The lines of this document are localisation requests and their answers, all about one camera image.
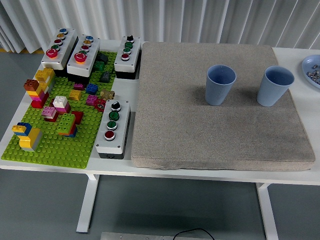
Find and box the brass pipe fitting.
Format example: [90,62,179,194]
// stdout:
[100,89,116,101]

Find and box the white table leg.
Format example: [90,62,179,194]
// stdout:
[76,174,100,234]
[256,182,279,240]

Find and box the blue ribbed cup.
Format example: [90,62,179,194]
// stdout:
[256,65,295,108]
[204,64,237,107]

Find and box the white pleated curtain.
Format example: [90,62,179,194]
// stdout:
[0,0,320,54]

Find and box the yellow white brick stack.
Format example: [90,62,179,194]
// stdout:
[34,67,56,94]

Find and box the green studded baseplate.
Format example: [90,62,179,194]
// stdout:
[1,51,118,170]

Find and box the black cable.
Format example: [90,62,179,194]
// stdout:
[173,227,215,240]

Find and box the pink red brick stack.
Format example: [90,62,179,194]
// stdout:
[41,105,60,123]

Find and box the dark green brick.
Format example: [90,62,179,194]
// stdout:
[92,60,106,72]

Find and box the dark grey sloped brick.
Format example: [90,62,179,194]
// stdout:
[95,52,109,64]

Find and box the white pink brick stack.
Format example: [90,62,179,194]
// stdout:
[52,95,72,115]

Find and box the five-button control box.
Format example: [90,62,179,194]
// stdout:
[40,27,79,77]
[66,34,101,85]

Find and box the small metal nuts pile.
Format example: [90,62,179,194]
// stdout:
[306,70,320,84]

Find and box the yellow blue brick tower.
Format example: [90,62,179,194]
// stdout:
[11,122,44,153]

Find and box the four-button control box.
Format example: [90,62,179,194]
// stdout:
[113,34,142,80]
[95,99,132,160]

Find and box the grey-brown fabric mat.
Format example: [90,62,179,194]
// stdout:
[130,41,316,172]

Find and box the red valve handwheel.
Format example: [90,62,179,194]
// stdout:
[94,98,108,111]

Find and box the blue brick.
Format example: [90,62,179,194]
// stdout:
[85,83,99,95]

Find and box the green-topped brick stack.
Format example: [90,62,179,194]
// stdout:
[56,112,78,138]

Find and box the brown-topped brick tower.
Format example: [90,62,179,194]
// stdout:
[23,79,50,109]

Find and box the blue plate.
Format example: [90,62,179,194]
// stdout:
[301,54,320,90]

